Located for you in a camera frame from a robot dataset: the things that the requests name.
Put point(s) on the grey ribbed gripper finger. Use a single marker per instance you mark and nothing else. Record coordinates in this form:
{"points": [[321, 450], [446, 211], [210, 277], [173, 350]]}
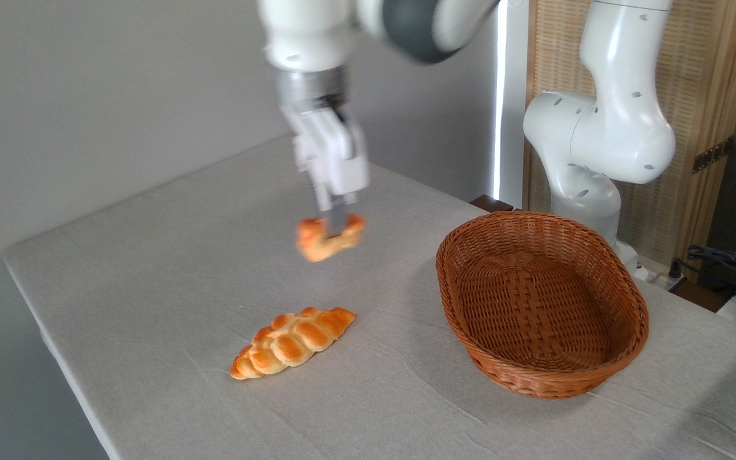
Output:
{"points": [[337, 220]]}

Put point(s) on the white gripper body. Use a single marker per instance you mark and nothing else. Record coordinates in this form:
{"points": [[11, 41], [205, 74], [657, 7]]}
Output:
{"points": [[336, 156]]}

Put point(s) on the small round braided bread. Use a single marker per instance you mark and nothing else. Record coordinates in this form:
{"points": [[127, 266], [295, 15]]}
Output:
{"points": [[317, 243]]}

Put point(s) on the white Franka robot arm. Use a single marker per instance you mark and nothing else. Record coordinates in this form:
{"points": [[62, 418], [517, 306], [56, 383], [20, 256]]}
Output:
{"points": [[617, 134]]}

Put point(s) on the long braided bread loaf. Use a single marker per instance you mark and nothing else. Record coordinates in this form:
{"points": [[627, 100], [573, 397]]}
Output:
{"points": [[291, 342]]}

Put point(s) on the brown oval wicker basket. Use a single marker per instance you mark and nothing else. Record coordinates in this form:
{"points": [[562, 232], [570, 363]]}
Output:
{"points": [[537, 313]]}

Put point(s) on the dark brown wooden furniture corner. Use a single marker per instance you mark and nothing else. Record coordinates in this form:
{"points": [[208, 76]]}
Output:
{"points": [[490, 203]]}

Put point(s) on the grey tablecloth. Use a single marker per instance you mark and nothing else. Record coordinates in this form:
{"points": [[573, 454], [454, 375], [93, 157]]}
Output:
{"points": [[183, 268]]}

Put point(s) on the white power strip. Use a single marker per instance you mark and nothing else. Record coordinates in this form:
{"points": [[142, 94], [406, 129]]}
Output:
{"points": [[659, 276]]}

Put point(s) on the white vertical door frame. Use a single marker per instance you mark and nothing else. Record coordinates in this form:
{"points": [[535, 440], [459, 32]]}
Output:
{"points": [[512, 128]]}

